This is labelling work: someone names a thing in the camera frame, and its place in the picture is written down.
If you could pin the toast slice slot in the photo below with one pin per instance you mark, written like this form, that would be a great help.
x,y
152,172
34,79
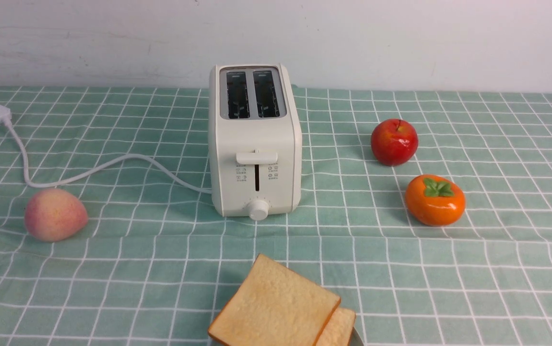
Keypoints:
x,y
274,306
339,328

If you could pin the white two-slot toaster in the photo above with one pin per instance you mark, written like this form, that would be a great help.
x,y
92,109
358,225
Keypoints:
x,y
255,141

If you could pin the red apple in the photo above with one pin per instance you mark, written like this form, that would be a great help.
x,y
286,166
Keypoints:
x,y
393,142

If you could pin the green checkered tablecloth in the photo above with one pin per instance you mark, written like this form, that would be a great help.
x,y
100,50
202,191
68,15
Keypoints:
x,y
156,262

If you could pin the orange persimmon with green leaf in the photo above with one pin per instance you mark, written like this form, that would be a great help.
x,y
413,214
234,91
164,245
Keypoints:
x,y
434,200

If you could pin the light blue round plate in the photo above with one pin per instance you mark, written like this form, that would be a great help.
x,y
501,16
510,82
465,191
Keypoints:
x,y
355,339

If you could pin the pink peach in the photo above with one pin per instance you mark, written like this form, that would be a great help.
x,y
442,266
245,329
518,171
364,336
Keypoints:
x,y
53,214

